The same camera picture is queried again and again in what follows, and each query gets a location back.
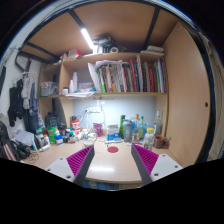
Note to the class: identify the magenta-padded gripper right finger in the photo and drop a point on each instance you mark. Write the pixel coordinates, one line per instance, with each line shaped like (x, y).
(148, 161)

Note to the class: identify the blue and white box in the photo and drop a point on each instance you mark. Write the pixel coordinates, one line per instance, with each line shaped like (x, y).
(113, 132)

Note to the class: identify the black box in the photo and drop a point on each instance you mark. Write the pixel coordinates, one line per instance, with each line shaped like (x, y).
(50, 119)

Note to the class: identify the green glass bottle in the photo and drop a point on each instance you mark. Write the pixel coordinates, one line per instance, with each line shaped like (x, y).
(121, 124)

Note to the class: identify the green packet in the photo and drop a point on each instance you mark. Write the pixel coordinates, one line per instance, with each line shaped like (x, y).
(51, 134)

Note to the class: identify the magenta pouch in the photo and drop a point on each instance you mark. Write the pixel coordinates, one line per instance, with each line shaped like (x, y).
(98, 129)

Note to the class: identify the red and white canister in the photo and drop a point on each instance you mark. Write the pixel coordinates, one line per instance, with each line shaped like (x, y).
(76, 126)

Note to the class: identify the green-capped clear bottle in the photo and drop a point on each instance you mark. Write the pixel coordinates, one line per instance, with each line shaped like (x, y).
(142, 126)

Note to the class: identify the grey shaker bottle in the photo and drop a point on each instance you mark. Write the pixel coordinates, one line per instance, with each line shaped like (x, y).
(127, 130)

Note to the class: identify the blue-capped white bottle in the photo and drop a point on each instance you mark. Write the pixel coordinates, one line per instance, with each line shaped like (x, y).
(59, 138)

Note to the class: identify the white wall power outlet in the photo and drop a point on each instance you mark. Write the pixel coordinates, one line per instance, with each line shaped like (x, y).
(93, 109)

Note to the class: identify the cream ceramic mug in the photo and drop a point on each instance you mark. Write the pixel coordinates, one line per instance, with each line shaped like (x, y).
(88, 143)

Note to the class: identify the clear glass bottle white cap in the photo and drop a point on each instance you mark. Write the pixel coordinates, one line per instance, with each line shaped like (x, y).
(158, 126)

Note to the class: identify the brown mug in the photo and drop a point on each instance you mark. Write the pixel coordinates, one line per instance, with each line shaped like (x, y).
(159, 141)

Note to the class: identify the hanging dark clothes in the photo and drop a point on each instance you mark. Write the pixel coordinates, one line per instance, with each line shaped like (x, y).
(15, 103)

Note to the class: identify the wooden shelf unit with books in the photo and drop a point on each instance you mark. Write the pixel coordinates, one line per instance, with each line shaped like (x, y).
(126, 78)

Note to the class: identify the ceiling tube light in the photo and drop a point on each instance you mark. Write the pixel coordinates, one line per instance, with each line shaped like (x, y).
(87, 38)

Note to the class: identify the dark backpack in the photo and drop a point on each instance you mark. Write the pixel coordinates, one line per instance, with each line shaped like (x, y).
(5, 143)

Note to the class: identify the gold-capped clear bottle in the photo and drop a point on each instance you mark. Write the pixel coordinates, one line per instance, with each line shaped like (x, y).
(136, 126)

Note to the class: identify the flat round red coaster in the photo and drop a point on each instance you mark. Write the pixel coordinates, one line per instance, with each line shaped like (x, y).
(113, 149)

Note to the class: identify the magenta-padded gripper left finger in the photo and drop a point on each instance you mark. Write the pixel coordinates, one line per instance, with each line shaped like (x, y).
(77, 163)

